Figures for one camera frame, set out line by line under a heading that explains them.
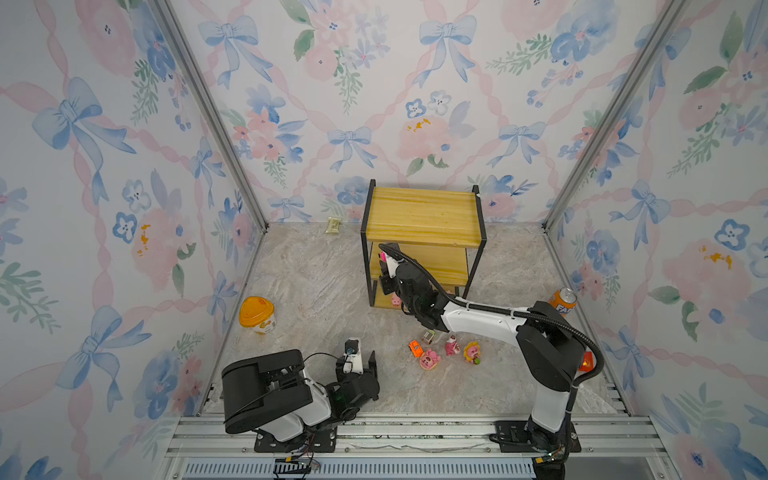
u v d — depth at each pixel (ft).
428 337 2.88
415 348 2.85
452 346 2.80
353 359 2.46
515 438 2.40
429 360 2.74
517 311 1.70
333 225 3.93
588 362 2.75
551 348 1.57
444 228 2.42
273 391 1.65
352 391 2.14
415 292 2.17
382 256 2.18
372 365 2.62
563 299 2.87
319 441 2.41
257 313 2.75
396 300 2.49
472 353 2.75
